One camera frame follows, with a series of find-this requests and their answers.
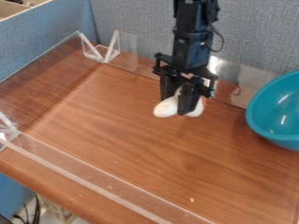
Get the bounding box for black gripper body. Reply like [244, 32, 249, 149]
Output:
[153, 52, 219, 98]

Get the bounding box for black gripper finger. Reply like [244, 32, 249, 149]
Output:
[160, 74, 183, 100]
[177, 80, 203, 116]

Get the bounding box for white plush mushroom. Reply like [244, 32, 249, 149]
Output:
[153, 87, 207, 118]

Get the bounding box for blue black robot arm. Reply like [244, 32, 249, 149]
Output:
[153, 0, 223, 117]

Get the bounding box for blue plastic bowl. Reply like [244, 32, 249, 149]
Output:
[245, 70, 299, 152]

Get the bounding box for clear acrylic back barrier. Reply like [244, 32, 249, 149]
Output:
[108, 31, 278, 109]

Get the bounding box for clear acrylic barrier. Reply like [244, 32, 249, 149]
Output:
[0, 131, 215, 224]
[108, 31, 278, 109]
[0, 31, 84, 133]

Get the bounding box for clear acrylic left barrier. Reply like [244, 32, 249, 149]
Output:
[0, 31, 84, 133]

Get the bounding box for clear acrylic front barrier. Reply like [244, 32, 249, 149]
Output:
[0, 131, 215, 224]

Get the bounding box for blue partition with wooden top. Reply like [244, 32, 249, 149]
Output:
[0, 0, 97, 81]

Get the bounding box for clear acrylic corner bracket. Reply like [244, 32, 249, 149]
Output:
[79, 31, 121, 63]

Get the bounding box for black cables under table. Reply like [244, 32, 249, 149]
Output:
[0, 194, 43, 224]

